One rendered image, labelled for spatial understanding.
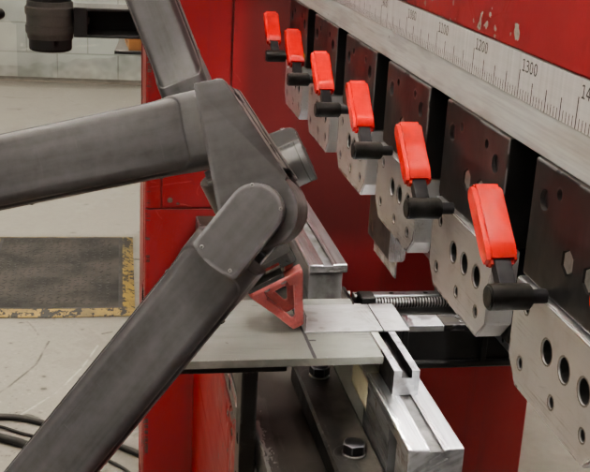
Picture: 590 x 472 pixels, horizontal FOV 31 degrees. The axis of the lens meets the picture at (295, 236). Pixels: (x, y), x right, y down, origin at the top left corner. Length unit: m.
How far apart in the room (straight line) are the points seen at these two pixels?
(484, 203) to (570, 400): 0.15
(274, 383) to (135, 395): 0.64
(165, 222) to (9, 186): 1.31
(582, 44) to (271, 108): 1.43
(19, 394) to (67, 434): 2.55
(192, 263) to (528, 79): 0.27
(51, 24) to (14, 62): 5.79
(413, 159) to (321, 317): 0.45
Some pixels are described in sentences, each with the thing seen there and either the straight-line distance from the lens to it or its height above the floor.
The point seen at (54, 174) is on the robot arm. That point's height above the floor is 1.29.
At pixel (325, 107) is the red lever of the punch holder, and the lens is 1.27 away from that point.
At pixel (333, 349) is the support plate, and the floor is 1.00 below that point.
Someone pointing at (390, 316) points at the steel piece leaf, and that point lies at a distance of 1.34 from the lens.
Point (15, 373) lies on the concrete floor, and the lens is 3.51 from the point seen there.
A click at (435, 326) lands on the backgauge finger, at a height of 1.00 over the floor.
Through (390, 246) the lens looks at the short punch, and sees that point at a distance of 1.23.
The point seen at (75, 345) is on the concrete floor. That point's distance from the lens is 3.69.
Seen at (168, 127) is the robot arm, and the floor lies 1.33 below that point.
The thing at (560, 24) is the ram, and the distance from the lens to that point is 0.73.
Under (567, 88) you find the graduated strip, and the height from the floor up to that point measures 1.39.
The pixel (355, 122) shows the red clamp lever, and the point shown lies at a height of 1.28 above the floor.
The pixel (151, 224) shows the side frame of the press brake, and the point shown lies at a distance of 2.13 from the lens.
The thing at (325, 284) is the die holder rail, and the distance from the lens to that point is 1.63.
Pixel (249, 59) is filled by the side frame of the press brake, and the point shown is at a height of 1.19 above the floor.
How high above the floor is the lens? 1.51
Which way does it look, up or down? 18 degrees down
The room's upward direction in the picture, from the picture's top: 3 degrees clockwise
